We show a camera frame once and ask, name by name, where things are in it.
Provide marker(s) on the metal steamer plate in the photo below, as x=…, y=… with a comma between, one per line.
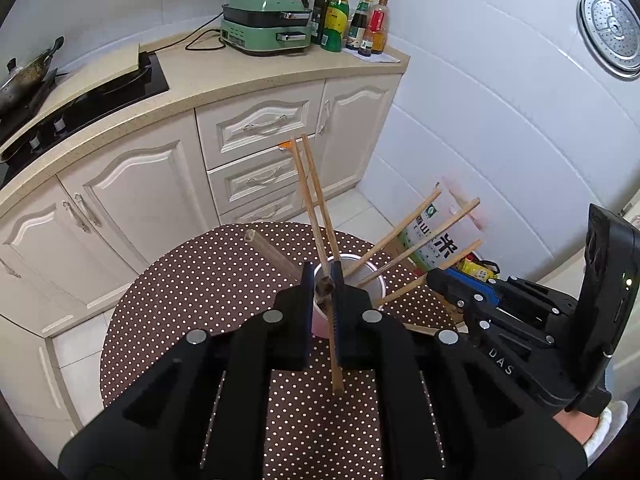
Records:
x=610, y=30

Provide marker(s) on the green electric grill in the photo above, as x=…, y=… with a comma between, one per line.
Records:
x=260, y=30

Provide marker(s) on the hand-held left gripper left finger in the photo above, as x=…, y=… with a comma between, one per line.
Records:
x=307, y=320

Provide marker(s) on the cardboard box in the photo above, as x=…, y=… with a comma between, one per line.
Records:
x=395, y=246

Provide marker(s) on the white paper sheet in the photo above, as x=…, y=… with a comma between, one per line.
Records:
x=387, y=57

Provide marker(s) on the white green rice bag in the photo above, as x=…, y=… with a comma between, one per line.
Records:
x=442, y=247

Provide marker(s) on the red label sauce bottle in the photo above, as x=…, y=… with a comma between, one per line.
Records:
x=380, y=22

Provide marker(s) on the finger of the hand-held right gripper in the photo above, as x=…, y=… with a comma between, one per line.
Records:
x=450, y=290
x=480, y=290

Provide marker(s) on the dark oil bottle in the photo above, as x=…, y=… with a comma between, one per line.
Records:
x=320, y=15

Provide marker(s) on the person's right forearm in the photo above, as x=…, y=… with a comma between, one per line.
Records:
x=607, y=430

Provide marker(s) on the black gas hob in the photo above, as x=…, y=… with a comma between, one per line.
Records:
x=150, y=82

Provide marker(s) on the small dark bottle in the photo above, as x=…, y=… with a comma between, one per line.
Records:
x=365, y=47

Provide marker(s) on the cream kitchen base cabinet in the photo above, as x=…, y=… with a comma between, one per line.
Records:
x=140, y=195

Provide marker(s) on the round polka-dot table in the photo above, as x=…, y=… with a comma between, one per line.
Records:
x=200, y=285

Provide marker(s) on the beige stone board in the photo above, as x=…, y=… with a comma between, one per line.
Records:
x=95, y=80

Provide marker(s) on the soy sauce bottle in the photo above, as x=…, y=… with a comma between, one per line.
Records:
x=357, y=22

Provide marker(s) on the long wooden chopstick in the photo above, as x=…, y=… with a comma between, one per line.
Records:
x=422, y=330
x=450, y=260
x=336, y=360
x=425, y=238
x=295, y=152
x=400, y=228

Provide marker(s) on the steel wok with lid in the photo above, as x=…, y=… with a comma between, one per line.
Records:
x=25, y=80

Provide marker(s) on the green bottle yellow cap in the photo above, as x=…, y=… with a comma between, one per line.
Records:
x=334, y=25

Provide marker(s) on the pink paper cup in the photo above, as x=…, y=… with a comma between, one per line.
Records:
x=367, y=270

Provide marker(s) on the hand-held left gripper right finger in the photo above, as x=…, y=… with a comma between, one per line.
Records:
x=339, y=320

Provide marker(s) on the cream cabinet drawer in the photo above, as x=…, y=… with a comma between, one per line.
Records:
x=260, y=207
x=240, y=125
x=250, y=182

